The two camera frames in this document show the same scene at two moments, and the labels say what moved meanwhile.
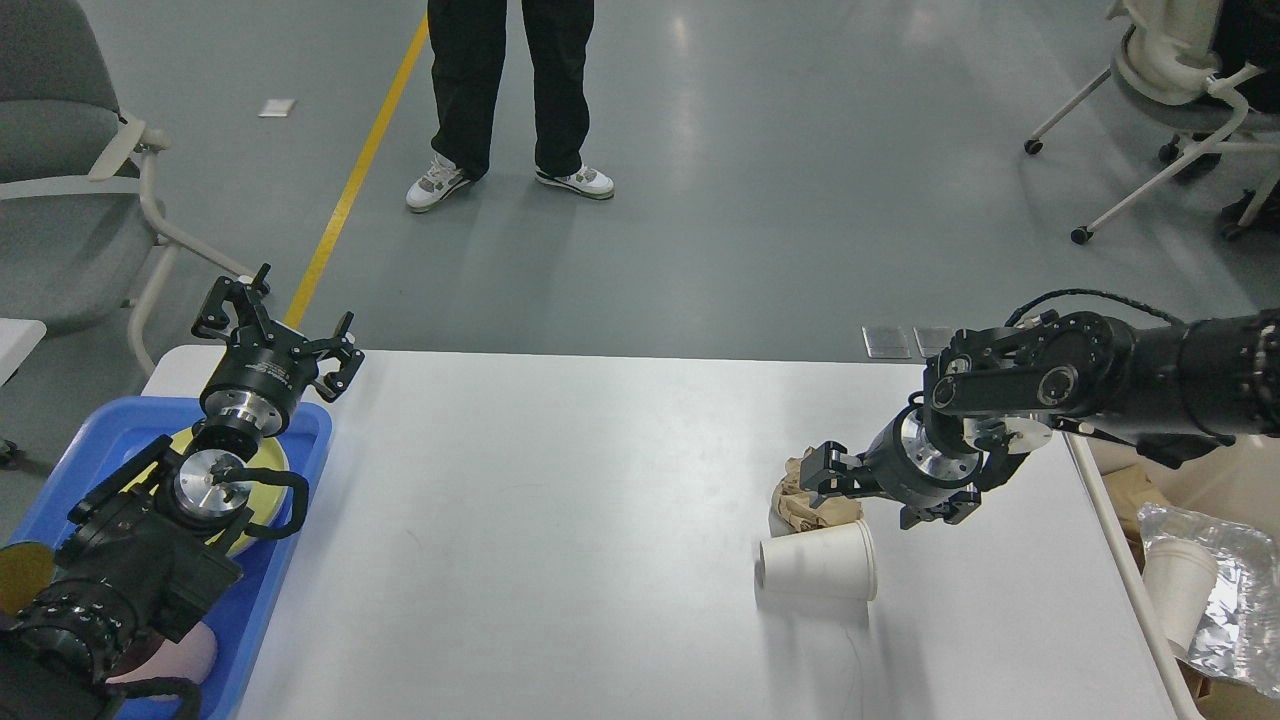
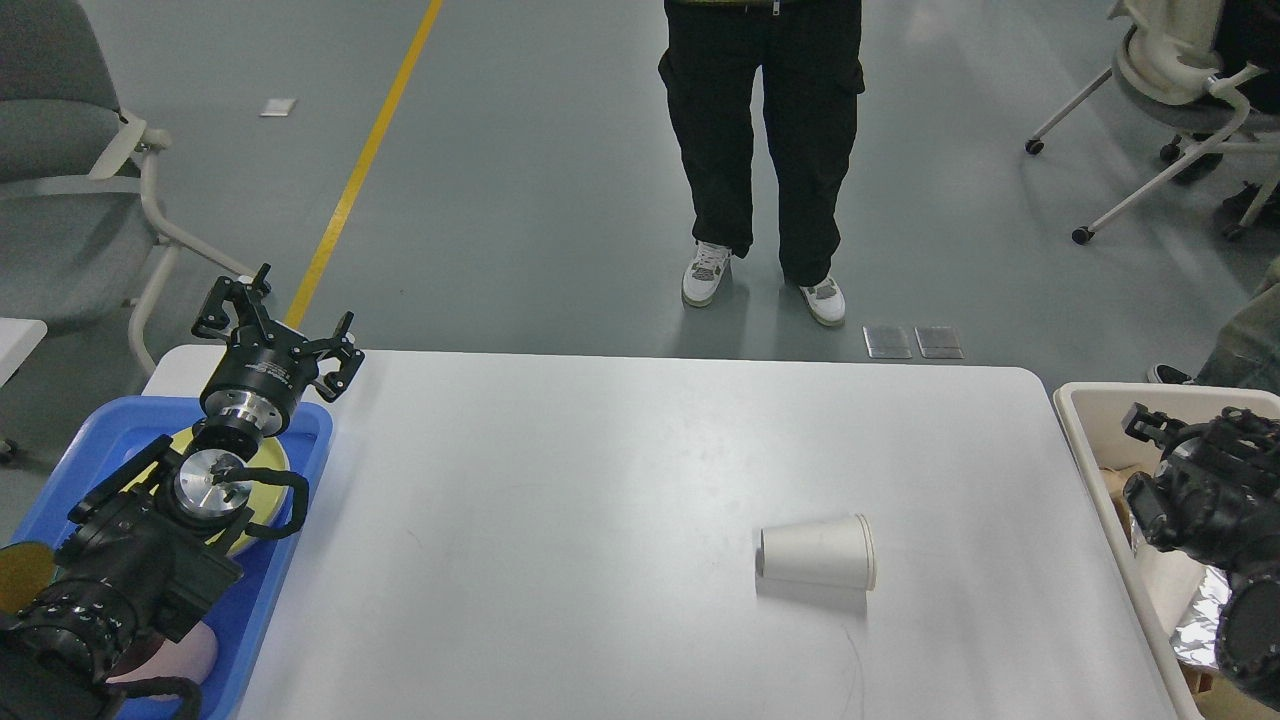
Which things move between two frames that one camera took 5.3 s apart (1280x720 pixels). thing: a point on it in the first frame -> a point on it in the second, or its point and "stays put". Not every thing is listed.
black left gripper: (263, 374) stays put
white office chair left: (79, 242) stays put
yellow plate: (266, 504) stays put
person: (467, 46) -> (811, 56)
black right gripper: (902, 464) -> (1162, 504)
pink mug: (192, 659) stays put
